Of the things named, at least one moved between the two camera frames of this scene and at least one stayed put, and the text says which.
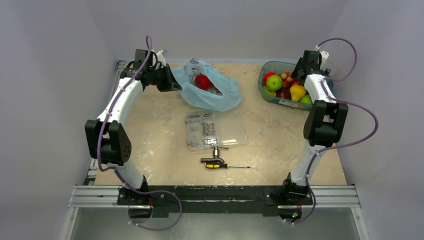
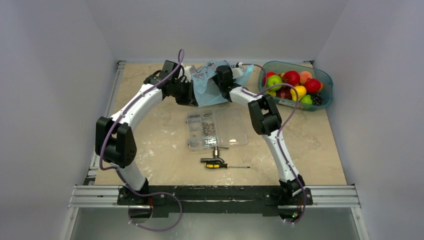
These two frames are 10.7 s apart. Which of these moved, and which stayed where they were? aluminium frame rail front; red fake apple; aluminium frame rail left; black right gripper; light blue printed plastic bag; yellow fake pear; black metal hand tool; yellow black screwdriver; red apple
Moved: light blue printed plastic bag; red apple; black right gripper
Stayed: yellow fake pear; aluminium frame rail front; aluminium frame rail left; yellow black screwdriver; black metal hand tool; red fake apple
